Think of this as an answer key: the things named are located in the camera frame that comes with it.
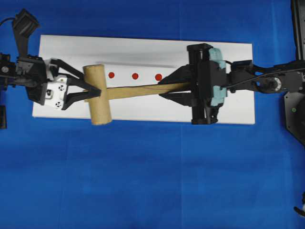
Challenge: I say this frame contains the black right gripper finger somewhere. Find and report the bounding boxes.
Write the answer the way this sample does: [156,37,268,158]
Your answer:
[158,64,191,84]
[159,92,193,107]

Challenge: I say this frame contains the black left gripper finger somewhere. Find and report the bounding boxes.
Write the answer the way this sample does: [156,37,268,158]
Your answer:
[62,90,100,110]
[50,58,101,95]

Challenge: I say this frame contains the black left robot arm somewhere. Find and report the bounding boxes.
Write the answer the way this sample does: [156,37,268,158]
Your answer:
[0,54,102,110]

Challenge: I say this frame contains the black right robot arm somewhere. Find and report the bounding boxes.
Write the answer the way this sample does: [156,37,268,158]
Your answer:
[159,43,305,125]

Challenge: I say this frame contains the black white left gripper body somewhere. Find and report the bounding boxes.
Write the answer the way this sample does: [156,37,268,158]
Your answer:
[16,55,69,110]

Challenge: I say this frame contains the red dot mark middle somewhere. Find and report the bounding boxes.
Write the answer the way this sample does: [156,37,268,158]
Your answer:
[132,73,139,80]

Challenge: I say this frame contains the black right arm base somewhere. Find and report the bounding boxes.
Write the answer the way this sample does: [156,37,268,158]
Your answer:
[284,0,305,145]

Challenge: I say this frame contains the red dot mark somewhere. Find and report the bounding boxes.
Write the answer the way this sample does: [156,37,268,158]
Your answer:
[132,73,139,80]
[155,73,163,81]
[108,72,115,78]

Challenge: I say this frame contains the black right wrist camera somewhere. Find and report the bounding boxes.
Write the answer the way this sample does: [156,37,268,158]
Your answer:
[208,48,227,107]

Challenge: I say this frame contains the wooden mallet hammer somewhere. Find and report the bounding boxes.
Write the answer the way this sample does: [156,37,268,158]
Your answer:
[83,64,191,125]

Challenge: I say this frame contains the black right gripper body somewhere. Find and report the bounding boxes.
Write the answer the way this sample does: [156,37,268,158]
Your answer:
[187,43,224,125]

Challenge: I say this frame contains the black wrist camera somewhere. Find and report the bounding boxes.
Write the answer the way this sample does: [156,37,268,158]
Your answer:
[208,48,227,107]
[12,9,40,57]

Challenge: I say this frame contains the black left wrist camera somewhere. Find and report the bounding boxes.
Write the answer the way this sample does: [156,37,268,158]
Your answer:
[12,9,40,57]

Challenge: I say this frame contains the white rectangular board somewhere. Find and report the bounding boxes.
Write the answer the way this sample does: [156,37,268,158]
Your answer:
[32,35,255,125]

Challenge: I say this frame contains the blue table cloth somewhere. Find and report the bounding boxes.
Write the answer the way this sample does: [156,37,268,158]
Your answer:
[0,0,305,229]

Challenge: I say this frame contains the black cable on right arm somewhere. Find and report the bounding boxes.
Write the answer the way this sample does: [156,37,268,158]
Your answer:
[220,61,260,93]

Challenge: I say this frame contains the black clamp at corner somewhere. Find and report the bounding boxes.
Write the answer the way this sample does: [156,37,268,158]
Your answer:
[293,191,305,217]

